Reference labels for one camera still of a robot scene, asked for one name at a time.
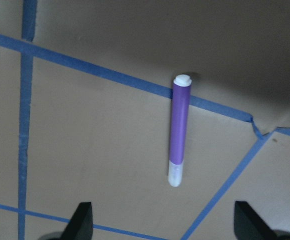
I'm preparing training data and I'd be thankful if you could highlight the purple pen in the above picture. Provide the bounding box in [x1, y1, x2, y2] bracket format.
[168, 74, 192, 187]

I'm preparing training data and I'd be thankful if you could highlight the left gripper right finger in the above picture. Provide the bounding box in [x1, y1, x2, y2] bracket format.
[233, 201, 282, 240]

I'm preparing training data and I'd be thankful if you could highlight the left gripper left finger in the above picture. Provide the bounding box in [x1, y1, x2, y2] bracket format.
[59, 202, 93, 240]

